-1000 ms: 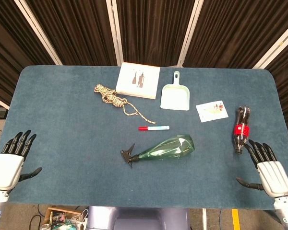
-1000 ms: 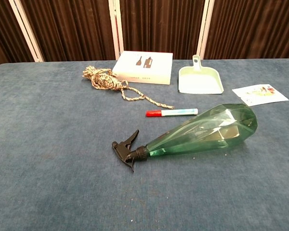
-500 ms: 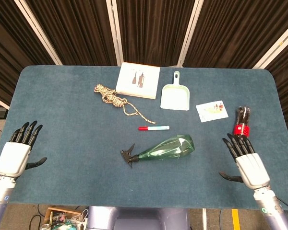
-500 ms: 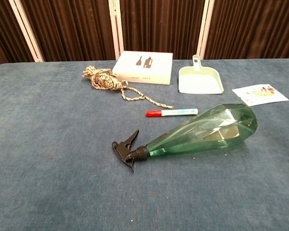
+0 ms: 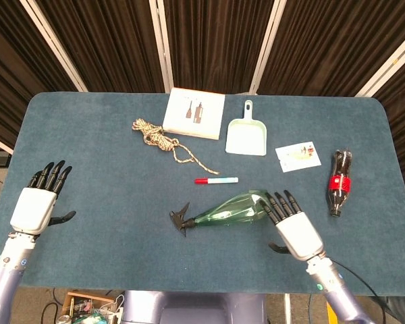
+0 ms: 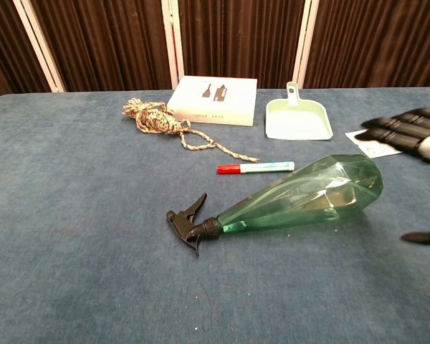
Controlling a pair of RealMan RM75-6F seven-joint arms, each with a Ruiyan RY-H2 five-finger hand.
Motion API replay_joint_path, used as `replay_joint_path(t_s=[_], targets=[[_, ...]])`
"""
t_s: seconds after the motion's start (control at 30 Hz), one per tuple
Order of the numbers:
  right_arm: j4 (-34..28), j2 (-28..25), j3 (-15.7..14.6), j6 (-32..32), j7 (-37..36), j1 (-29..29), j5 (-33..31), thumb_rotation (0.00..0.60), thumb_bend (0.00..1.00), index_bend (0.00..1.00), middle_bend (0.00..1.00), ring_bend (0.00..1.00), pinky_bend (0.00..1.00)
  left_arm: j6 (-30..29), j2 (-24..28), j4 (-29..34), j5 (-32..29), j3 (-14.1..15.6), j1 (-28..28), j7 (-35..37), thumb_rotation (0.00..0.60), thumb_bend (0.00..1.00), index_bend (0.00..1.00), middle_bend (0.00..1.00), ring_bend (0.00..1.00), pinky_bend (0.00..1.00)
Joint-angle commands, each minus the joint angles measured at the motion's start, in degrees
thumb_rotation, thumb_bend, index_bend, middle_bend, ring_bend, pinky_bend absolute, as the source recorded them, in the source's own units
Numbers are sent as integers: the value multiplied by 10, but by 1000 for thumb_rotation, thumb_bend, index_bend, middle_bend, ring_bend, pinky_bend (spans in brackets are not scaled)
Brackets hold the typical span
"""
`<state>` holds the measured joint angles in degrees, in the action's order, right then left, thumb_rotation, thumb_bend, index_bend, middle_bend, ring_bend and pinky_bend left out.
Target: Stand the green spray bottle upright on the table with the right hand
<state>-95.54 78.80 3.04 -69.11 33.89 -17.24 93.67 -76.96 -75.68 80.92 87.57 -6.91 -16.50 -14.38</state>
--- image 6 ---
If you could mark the blue felt table cover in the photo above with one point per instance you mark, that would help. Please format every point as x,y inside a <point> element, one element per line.
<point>93,233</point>

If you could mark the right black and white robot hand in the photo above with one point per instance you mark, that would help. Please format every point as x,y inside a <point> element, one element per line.
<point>401,130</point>

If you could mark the white printed photo card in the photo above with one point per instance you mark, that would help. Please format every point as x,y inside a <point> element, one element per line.
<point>380,149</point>

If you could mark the light green plastic dustpan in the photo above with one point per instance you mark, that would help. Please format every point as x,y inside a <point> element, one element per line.
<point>297,122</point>

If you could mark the white flat cardboard box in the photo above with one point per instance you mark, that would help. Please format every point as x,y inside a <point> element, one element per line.
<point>215,104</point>

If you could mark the brown curtain screen panel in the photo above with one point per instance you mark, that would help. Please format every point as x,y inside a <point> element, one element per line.
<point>240,36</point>
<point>3,46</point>
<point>376,39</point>
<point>104,39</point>

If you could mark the white marker with red cap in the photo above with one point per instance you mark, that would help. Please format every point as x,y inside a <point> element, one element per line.
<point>261,167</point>

